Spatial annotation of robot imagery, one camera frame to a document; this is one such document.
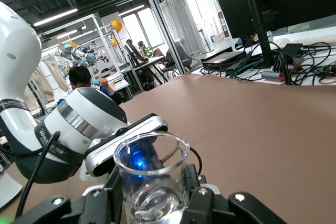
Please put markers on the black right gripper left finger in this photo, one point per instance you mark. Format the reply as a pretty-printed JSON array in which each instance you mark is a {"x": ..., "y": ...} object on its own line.
[{"x": 92, "y": 208}]

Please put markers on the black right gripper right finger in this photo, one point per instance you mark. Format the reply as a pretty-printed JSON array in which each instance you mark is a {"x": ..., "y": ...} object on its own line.
[{"x": 210, "y": 205}]

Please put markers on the clear glass beaker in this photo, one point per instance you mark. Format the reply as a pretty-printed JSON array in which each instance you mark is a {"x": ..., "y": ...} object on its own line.
[{"x": 152, "y": 197}]

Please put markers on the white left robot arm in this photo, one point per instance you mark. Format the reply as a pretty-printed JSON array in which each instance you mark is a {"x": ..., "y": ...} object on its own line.
[{"x": 15, "y": 51}]

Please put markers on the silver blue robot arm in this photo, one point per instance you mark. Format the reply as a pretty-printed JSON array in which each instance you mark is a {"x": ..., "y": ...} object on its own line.
[{"x": 84, "y": 56}]

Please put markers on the seated person black hair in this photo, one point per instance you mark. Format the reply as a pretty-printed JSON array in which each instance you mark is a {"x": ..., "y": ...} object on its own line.
[{"x": 80, "y": 75}]

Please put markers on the grey cylinder with red cap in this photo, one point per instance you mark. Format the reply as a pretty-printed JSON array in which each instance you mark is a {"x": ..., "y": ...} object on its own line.
[{"x": 270, "y": 75}]

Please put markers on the flat black electronics box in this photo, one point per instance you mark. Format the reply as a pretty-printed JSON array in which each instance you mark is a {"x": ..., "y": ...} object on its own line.
[{"x": 223, "y": 60}]

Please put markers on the white desk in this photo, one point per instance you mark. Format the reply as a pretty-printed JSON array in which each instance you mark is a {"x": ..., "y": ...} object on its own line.
[{"x": 302, "y": 83}]

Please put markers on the small yellow hard hat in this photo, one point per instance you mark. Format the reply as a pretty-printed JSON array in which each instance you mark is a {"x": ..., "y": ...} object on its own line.
[
  {"x": 114, "y": 42},
  {"x": 72, "y": 44}
]

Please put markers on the green potted plant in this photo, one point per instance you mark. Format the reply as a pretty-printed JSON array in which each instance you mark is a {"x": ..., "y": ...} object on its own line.
[{"x": 148, "y": 50}]

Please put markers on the black angular desk device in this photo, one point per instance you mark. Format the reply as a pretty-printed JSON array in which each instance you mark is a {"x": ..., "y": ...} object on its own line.
[{"x": 292, "y": 49}]

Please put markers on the white vertical blinds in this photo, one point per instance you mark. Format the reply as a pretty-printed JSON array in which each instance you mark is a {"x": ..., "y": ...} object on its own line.
[{"x": 181, "y": 24}]

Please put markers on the large yellow hard hat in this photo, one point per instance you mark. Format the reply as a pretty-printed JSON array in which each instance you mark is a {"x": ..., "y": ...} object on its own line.
[{"x": 117, "y": 26}]

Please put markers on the long ceiling light strip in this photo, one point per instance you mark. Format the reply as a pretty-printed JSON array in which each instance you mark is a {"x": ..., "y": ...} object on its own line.
[
  {"x": 131, "y": 10},
  {"x": 55, "y": 17}
]

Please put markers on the white camera mounting plate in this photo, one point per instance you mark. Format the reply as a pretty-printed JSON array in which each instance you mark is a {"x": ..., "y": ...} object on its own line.
[{"x": 88, "y": 175}]

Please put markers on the aluminium frame post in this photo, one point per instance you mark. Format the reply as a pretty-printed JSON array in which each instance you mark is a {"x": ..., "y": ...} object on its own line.
[{"x": 162, "y": 22}]

